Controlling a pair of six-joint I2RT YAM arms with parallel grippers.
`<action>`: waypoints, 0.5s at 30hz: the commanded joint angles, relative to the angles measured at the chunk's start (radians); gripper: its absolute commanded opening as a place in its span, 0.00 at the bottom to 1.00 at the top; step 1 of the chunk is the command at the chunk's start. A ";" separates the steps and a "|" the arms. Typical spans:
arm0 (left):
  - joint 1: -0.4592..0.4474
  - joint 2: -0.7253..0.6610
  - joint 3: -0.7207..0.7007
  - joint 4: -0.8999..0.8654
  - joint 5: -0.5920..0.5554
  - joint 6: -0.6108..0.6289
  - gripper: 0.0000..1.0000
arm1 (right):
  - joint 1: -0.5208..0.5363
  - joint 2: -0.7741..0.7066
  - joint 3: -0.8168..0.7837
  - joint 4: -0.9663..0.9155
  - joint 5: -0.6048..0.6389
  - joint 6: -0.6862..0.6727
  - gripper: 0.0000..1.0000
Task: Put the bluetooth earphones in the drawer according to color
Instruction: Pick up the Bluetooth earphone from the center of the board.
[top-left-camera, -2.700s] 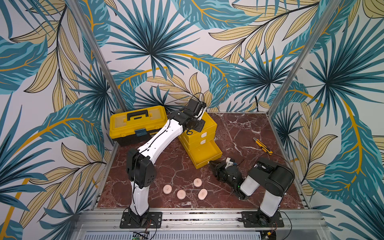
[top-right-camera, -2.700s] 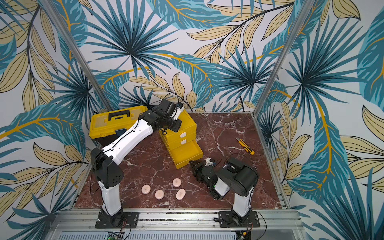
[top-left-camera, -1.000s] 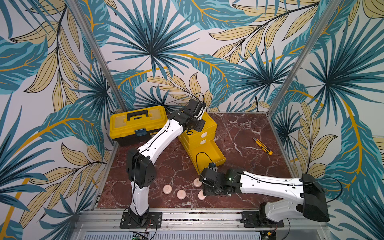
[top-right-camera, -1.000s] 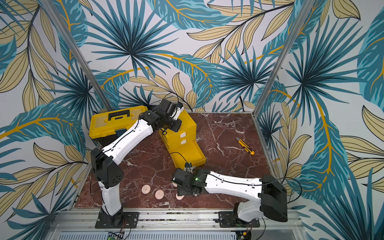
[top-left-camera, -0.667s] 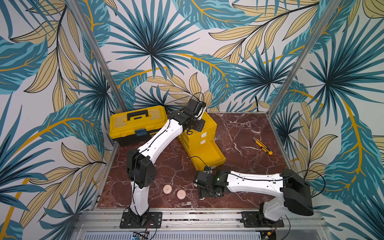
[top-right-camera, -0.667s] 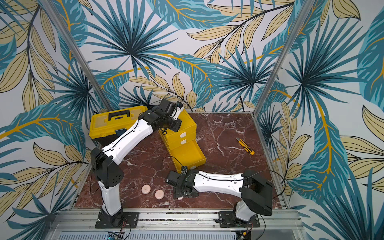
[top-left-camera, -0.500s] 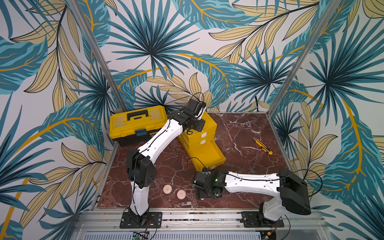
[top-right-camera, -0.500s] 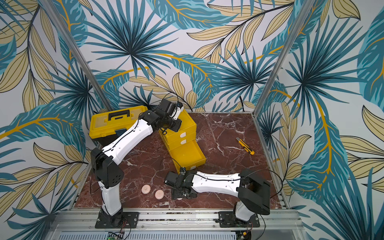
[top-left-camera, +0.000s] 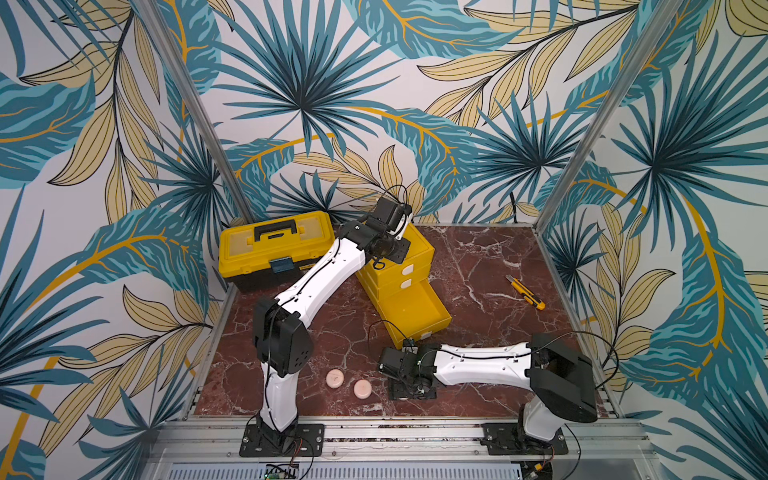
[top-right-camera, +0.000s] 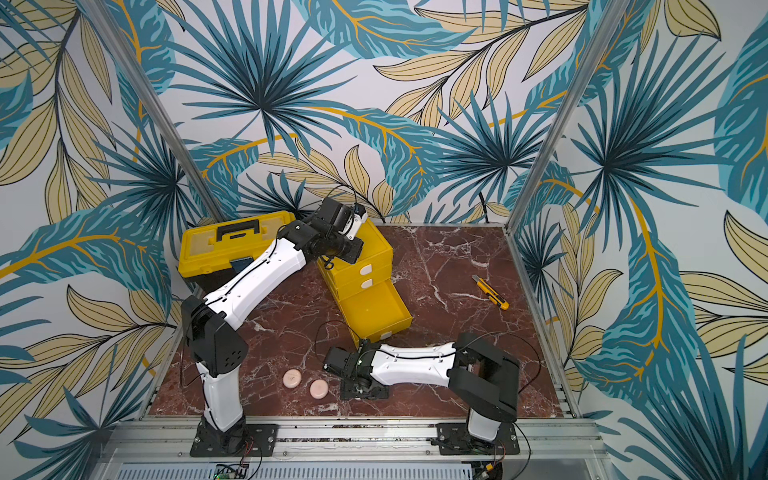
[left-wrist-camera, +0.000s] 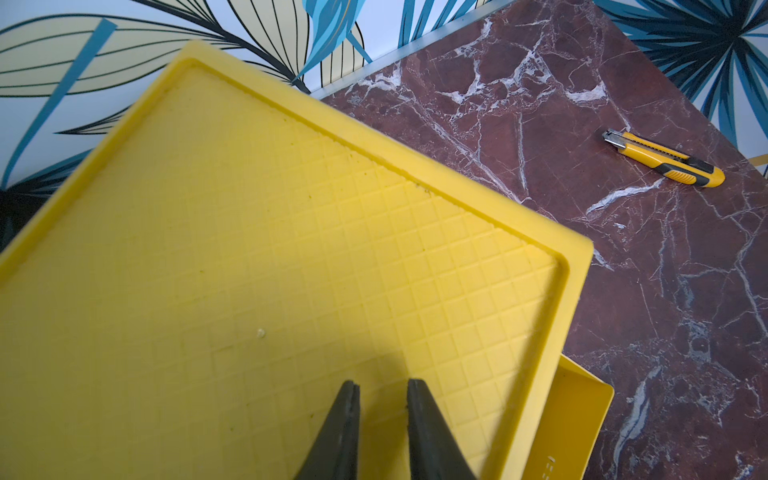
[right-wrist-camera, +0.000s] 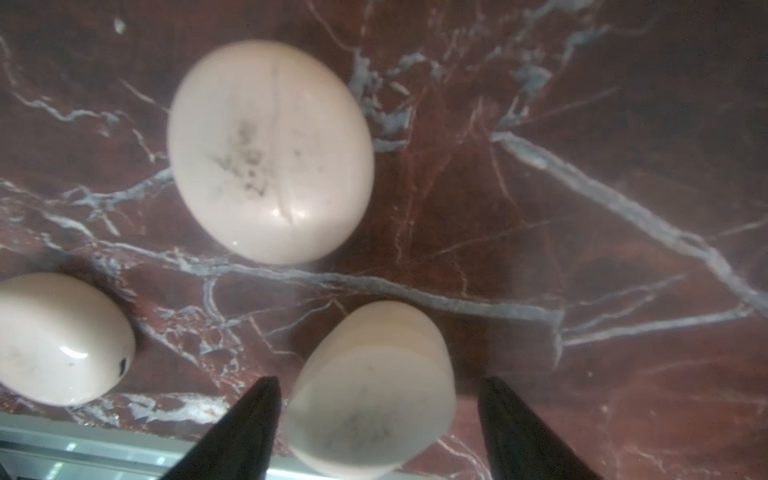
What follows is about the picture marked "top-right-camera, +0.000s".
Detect pink round earphone case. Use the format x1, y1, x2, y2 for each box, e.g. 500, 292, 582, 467
309, 379, 329, 400
282, 368, 302, 389

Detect yellow bottom drawer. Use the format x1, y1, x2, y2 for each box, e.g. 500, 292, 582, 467
337, 280, 413, 347

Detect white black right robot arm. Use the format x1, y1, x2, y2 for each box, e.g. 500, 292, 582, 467
323, 332, 520, 444

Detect yellow plastic drawer cabinet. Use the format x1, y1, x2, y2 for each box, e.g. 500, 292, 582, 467
316, 220, 393, 300

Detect yellow black plastic toolbox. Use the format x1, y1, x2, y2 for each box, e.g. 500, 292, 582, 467
178, 211, 296, 292

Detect yellow black utility knife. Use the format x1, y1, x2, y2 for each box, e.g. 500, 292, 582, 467
472, 275, 510, 311

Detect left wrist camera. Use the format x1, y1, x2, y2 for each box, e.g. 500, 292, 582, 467
316, 198, 368, 240

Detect left aluminium frame post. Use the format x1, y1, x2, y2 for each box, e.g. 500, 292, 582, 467
81, 0, 226, 222

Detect aluminium frame post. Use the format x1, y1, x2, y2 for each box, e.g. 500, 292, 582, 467
505, 1, 629, 237
81, 0, 226, 222

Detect right aluminium frame post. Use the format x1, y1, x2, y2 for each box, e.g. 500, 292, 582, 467
505, 1, 629, 237

